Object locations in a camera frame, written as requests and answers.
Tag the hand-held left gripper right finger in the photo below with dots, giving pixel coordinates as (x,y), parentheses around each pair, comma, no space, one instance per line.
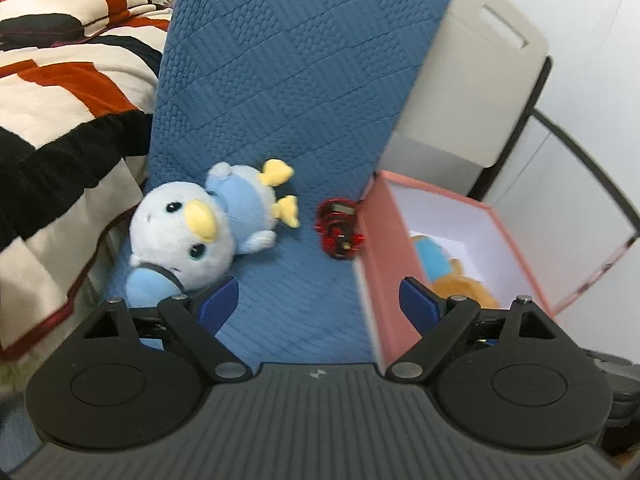
(417,304)

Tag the orange and blue plush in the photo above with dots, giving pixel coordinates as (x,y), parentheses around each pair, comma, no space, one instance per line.
(460,290)

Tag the red and black toy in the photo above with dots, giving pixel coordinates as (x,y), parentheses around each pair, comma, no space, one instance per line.
(340,235)

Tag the striped red black white blanket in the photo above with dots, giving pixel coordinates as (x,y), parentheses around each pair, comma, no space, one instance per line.
(60,110)

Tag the black curved frame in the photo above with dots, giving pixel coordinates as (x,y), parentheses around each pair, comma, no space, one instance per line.
(590,160)

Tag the pink cardboard box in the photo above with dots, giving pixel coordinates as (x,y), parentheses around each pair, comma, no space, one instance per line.
(385,260)

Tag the beige plastic chair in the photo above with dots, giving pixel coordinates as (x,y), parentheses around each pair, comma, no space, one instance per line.
(465,100)

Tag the light blue penguin plush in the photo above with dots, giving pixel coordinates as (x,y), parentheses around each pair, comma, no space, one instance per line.
(170,230)

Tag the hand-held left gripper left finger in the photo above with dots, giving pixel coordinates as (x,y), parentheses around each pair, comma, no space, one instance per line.
(220,301)

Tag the blue quilted mat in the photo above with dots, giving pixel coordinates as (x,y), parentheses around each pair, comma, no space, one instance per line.
(290,85)

